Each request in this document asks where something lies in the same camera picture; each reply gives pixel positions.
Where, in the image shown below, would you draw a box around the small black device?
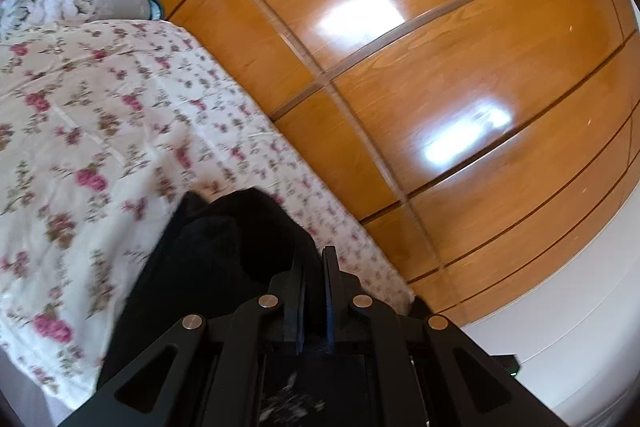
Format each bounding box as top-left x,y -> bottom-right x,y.
492,354 -> 521,378

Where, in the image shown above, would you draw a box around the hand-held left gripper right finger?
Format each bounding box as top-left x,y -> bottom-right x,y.
322,246 -> 568,427

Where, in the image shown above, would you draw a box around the floral bedspread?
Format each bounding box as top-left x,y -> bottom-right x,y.
0,19 -> 417,408

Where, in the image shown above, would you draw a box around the black pants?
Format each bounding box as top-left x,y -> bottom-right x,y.
97,187 -> 433,427

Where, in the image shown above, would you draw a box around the teal cushion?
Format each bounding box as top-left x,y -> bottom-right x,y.
136,0 -> 167,22

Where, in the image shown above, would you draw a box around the wooden wardrobe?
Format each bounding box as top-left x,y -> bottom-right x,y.
67,0 -> 640,329

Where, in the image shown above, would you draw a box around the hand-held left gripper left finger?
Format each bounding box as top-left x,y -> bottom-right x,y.
57,264 -> 308,427

